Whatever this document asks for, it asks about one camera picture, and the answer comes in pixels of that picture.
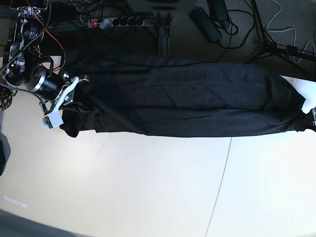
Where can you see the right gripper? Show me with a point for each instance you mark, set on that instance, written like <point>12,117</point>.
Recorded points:
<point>56,91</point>

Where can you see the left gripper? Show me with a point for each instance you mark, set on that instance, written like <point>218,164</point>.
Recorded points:
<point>313,112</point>

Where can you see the dark grey T-shirt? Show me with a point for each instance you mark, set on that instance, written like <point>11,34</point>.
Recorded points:
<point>164,96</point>

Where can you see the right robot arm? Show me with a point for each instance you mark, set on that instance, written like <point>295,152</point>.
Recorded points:
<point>25,68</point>

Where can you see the black patterned cup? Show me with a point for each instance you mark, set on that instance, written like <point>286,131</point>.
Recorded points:
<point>5,98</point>

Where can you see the black tripod stand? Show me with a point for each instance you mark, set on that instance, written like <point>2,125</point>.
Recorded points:
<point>290,54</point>

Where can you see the white power strip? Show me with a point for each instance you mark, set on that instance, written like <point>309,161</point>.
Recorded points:
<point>104,23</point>

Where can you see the grey monitor base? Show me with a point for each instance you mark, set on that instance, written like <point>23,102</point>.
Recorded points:
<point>162,5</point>

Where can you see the black power adapter brick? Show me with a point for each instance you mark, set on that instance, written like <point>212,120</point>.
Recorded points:
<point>205,25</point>

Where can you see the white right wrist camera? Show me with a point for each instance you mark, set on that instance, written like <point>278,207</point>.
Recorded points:
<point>52,120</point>

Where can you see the aluminium frame post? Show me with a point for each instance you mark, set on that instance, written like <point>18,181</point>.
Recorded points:
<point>164,22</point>

